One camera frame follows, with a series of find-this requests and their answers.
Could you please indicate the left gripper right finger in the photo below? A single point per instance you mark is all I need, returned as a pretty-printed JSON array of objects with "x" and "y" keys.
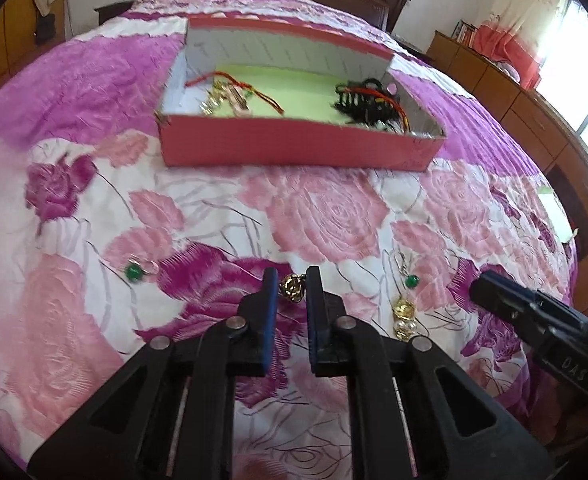
[{"x": 322, "y": 309}]

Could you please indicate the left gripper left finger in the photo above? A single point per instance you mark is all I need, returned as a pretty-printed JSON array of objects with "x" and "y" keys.
[{"x": 254, "y": 351}]

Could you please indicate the gold flower earring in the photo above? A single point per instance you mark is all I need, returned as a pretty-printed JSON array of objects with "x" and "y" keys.
[{"x": 292, "y": 288}]

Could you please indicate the gold pearl earring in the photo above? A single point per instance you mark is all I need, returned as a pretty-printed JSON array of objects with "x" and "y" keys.
[{"x": 404, "y": 313}]

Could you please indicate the gold pink hair clip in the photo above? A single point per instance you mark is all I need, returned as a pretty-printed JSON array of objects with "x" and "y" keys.
[{"x": 237, "y": 102}]

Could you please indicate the green bead earring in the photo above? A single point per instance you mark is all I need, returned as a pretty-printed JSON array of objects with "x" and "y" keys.
[
  {"x": 411, "y": 281},
  {"x": 137, "y": 270}
]

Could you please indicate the light green paper sheet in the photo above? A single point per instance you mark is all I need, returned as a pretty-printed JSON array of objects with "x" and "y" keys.
[{"x": 557, "y": 216}]

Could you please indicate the wooden dresser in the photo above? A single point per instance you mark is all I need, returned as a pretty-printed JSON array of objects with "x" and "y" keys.
[{"x": 531, "y": 122}]

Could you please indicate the pink floral bedspread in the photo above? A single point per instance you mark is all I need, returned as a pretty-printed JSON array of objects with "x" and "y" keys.
[{"x": 83, "y": 188}]

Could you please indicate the black hair claw clip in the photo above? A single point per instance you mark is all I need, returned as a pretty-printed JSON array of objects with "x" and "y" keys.
[{"x": 366, "y": 102}]

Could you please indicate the pink cardboard box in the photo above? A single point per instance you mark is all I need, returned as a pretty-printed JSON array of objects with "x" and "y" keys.
[{"x": 287, "y": 73}]

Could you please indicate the dark wooden nightstand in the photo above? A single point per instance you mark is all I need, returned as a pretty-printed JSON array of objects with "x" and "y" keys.
[{"x": 112, "y": 10}]

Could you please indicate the red white curtain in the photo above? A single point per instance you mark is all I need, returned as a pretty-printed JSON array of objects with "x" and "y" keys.
[{"x": 518, "y": 33}]

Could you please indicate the black hanging bag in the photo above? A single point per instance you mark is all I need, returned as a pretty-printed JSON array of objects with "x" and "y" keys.
[{"x": 45, "y": 29}]

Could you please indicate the wooden wardrobe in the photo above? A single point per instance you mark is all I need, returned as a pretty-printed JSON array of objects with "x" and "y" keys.
[{"x": 18, "y": 24}]

